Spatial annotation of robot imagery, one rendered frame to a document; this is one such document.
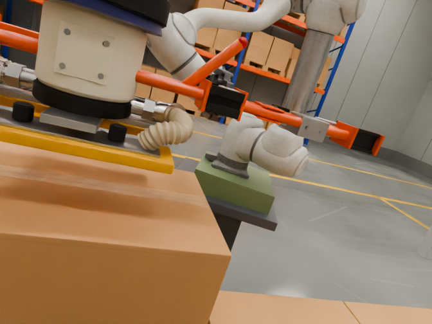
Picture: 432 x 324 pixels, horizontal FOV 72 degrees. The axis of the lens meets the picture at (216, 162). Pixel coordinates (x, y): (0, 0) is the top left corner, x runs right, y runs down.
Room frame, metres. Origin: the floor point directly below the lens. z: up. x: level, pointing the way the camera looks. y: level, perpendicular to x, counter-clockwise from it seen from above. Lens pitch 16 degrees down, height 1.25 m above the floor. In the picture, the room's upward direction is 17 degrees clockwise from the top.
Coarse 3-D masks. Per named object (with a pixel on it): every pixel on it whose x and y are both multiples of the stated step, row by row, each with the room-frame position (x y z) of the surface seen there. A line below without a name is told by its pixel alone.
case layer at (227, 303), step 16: (224, 304) 0.84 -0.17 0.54; (240, 304) 0.86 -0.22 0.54; (256, 304) 0.88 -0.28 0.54; (272, 304) 0.91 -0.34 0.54; (288, 304) 0.93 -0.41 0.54; (304, 304) 0.96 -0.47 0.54; (320, 304) 0.99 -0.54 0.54; (336, 304) 1.02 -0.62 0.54; (352, 304) 1.05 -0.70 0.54; (368, 304) 1.09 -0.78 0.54; (224, 320) 0.77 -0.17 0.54; (240, 320) 0.79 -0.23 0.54; (256, 320) 0.81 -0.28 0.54; (272, 320) 0.83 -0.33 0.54; (288, 320) 0.85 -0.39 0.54; (304, 320) 0.88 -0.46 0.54; (320, 320) 0.90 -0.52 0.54; (336, 320) 0.93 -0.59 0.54; (352, 320) 0.95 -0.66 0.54; (368, 320) 0.98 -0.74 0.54; (384, 320) 1.01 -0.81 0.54; (400, 320) 1.04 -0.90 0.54; (416, 320) 1.08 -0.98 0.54
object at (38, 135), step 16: (0, 112) 0.44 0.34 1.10; (16, 112) 0.42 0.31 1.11; (32, 112) 0.44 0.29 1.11; (0, 128) 0.39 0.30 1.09; (16, 128) 0.41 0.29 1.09; (32, 128) 0.41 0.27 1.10; (48, 128) 0.44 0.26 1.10; (64, 128) 0.46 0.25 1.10; (112, 128) 0.47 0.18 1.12; (16, 144) 0.39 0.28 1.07; (32, 144) 0.40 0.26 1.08; (48, 144) 0.41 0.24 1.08; (64, 144) 0.41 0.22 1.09; (80, 144) 0.42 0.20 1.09; (96, 144) 0.44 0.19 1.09; (112, 144) 0.45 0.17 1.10; (128, 144) 0.48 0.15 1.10; (112, 160) 0.43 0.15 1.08; (128, 160) 0.44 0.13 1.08; (144, 160) 0.45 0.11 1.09; (160, 160) 0.46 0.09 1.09
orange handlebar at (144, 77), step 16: (0, 32) 0.48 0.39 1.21; (16, 32) 0.72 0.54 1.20; (32, 32) 0.73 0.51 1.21; (16, 48) 0.49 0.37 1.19; (32, 48) 0.49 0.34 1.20; (144, 80) 0.55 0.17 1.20; (160, 80) 0.56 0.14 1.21; (176, 80) 0.61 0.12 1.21; (192, 96) 0.58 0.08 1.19; (256, 112) 0.62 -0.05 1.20; (272, 112) 0.63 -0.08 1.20; (288, 112) 0.70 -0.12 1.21; (336, 128) 0.69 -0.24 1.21
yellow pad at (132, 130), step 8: (0, 96) 0.55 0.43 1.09; (8, 96) 0.55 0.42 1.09; (0, 104) 0.55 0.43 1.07; (8, 104) 0.55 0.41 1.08; (32, 104) 0.56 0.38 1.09; (40, 104) 0.57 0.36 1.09; (40, 112) 0.57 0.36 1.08; (104, 120) 0.61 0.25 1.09; (104, 128) 0.61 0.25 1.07; (128, 128) 0.62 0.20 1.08; (136, 128) 0.63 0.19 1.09; (144, 128) 0.64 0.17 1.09
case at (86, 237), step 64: (0, 192) 0.46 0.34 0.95; (64, 192) 0.52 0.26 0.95; (128, 192) 0.60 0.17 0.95; (192, 192) 0.71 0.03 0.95; (0, 256) 0.36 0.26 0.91; (64, 256) 0.39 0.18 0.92; (128, 256) 0.42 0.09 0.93; (192, 256) 0.46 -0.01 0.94; (0, 320) 0.37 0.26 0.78; (64, 320) 0.40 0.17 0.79; (128, 320) 0.43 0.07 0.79; (192, 320) 0.47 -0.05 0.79
